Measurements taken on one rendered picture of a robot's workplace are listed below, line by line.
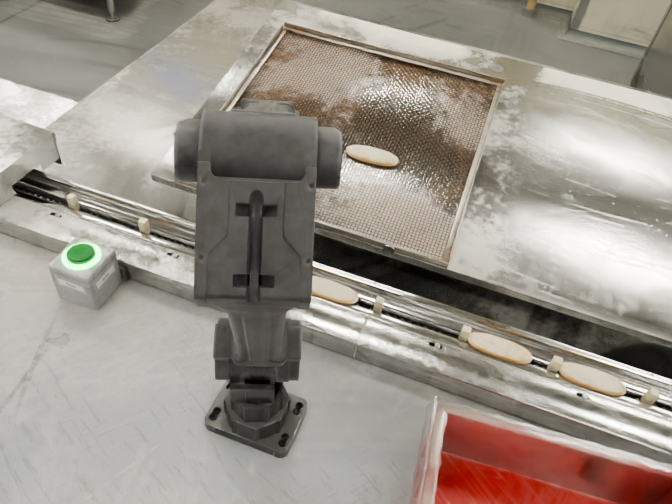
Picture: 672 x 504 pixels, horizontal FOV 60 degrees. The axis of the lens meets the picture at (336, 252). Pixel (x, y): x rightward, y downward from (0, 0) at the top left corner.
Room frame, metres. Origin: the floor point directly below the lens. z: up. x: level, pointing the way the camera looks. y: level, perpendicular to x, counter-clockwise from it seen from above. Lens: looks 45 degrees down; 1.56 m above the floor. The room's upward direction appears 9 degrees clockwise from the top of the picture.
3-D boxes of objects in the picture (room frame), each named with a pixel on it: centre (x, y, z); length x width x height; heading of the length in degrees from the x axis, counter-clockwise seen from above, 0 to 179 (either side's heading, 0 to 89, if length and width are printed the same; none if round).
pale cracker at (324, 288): (0.62, 0.00, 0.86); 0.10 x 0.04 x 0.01; 77
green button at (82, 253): (0.57, 0.38, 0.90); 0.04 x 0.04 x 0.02
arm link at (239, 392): (0.42, 0.08, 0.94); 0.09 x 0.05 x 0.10; 9
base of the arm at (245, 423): (0.40, 0.07, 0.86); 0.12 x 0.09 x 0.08; 77
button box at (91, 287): (0.58, 0.38, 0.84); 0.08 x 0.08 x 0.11; 77
